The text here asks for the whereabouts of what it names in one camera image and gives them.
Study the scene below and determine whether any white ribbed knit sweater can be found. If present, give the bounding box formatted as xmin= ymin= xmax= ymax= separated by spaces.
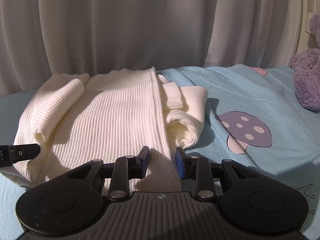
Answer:
xmin=0 ymin=67 xmax=208 ymax=197

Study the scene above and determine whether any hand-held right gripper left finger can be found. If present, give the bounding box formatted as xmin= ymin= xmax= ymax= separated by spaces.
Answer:
xmin=66 ymin=146 xmax=150 ymax=202

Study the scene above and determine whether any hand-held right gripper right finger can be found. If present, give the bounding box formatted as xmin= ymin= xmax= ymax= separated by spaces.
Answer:
xmin=175 ymin=147 xmax=252 ymax=202

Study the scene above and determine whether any purple teddy bear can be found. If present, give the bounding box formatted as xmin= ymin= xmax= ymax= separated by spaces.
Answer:
xmin=290 ymin=14 xmax=320 ymax=112

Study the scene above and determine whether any beige curtain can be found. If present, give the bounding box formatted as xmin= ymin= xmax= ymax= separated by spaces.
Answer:
xmin=0 ymin=0 xmax=310 ymax=98

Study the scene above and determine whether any blue mushroom print bedsheet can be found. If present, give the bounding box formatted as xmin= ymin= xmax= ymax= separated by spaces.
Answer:
xmin=0 ymin=64 xmax=320 ymax=240

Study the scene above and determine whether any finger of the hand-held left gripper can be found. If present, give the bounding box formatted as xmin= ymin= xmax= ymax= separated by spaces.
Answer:
xmin=0 ymin=143 xmax=41 ymax=168

